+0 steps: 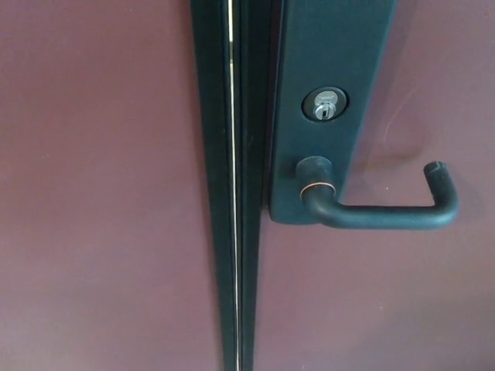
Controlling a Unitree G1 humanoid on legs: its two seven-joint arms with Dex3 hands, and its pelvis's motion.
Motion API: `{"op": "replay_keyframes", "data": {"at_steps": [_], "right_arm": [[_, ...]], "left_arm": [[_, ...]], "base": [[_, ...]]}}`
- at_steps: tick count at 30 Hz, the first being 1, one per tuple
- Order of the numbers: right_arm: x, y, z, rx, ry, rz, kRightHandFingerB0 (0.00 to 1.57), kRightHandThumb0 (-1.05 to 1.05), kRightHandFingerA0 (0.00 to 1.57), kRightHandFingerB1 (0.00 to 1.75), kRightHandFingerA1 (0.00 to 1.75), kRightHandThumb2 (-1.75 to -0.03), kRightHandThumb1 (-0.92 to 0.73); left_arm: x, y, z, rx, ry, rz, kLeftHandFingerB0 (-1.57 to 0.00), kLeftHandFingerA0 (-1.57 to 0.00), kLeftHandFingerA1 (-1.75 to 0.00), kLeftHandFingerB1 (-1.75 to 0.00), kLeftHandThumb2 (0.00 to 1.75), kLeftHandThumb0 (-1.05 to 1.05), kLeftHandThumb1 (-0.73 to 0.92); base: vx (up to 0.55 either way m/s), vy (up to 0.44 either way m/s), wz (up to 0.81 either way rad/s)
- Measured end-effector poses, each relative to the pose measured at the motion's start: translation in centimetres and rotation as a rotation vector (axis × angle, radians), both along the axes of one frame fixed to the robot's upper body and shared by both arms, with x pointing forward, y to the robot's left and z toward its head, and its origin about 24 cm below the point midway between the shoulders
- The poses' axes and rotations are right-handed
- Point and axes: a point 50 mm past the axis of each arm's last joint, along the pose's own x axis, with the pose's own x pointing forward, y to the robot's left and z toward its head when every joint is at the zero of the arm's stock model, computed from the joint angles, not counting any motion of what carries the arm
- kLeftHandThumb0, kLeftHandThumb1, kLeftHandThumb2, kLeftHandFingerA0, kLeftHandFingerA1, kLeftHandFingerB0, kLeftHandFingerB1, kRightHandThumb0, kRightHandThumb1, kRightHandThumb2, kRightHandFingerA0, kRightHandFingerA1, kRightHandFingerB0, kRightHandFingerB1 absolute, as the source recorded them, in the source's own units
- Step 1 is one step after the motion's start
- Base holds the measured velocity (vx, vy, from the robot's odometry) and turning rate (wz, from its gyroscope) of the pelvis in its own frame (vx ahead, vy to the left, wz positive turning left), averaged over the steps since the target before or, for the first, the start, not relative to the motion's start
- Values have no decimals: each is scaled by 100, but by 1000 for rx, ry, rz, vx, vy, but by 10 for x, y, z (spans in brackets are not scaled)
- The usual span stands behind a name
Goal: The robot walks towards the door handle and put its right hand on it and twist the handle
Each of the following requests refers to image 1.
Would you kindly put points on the black door edge strip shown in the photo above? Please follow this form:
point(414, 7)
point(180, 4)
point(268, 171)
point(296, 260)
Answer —
point(216, 154)
point(251, 154)

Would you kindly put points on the maroon door leaf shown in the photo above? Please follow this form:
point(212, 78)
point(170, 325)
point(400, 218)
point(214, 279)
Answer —
point(367, 290)
point(96, 185)

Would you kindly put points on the silver lock cylinder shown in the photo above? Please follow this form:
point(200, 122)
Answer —
point(324, 106)

